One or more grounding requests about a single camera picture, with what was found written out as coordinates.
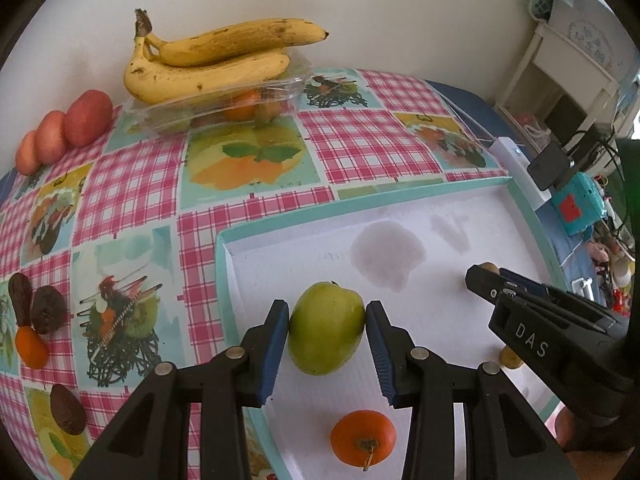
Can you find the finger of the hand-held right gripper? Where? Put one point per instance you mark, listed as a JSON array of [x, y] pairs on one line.
[[525, 282], [482, 282]]

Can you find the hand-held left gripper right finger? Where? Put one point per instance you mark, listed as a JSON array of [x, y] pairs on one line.
[[382, 365]]

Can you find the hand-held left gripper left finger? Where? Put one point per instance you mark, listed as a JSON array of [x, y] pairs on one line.
[[272, 360]]

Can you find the small brown longan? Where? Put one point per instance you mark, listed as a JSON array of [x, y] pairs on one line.
[[487, 266], [512, 359], [267, 112]]

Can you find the white tray with teal rim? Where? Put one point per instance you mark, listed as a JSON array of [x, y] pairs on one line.
[[450, 320]]

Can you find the green jujube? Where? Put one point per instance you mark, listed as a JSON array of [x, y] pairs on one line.
[[327, 327]]

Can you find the large dark wrinkled avocado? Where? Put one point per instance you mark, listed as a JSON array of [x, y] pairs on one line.
[[67, 409]]

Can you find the round dark passion fruit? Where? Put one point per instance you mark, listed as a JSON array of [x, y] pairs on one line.
[[48, 310]]

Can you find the long dark wrinkled avocado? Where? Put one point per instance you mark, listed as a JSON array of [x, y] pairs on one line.
[[20, 297]]

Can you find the person's right hand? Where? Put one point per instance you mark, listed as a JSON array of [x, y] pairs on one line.
[[564, 427]]

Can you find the white phone stand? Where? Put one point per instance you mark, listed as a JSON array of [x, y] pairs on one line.
[[582, 287]]

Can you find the tangerine with stem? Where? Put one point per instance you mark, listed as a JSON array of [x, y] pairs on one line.
[[363, 435]]

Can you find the pile of small trinkets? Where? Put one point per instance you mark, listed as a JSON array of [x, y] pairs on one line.
[[607, 260]]

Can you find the teal box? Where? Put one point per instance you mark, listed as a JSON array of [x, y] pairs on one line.
[[582, 195]]

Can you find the black charger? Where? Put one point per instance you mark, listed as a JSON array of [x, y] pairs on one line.
[[547, 165]]

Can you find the pink checked printed tablecloth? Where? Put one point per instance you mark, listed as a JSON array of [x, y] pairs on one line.
[[140, 185]]

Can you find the white wooden furniture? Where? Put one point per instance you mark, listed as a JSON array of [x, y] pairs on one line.
[[560, 55]]

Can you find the white printed cushion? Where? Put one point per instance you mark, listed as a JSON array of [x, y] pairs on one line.
[[590, 35]]

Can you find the clear plastic container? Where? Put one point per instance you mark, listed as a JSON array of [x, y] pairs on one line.
[[165, 117]]

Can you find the yellow banana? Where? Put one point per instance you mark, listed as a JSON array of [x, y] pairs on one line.
[[200, 80], [240, 40]]

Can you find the large red apple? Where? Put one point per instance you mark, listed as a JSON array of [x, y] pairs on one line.
[[87, 117]]

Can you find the medium red apple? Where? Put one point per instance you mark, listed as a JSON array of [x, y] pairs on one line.
[[51, 137]]

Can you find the small red apple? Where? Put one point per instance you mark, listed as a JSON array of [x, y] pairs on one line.
[[26, 155]]

